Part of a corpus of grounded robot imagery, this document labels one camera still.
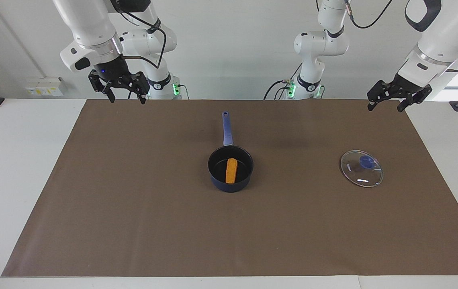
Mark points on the brown table mat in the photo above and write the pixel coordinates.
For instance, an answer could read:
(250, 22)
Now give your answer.
(172, 233)

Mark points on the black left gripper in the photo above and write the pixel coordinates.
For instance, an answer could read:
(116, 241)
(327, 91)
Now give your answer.
(405, 86)

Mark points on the glass lid with blue knob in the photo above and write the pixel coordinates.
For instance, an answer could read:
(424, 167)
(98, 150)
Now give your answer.
(365, 162)

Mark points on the white wall socket box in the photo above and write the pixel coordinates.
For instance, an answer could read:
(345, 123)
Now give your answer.
(46, 87)

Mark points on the yellow corn cob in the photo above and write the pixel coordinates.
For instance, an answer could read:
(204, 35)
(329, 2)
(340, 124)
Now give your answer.
(231, 170)

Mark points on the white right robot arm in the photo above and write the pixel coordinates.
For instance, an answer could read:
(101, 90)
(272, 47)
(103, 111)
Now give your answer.
(88, 24)

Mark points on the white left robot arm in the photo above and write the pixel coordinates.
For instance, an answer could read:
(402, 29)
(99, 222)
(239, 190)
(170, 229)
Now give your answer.
(321, 44)

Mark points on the dark blue saucepan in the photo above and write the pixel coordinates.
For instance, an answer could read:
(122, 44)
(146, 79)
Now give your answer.
(227, 128)

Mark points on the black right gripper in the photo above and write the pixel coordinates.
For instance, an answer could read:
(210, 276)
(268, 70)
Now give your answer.
(112, 70)

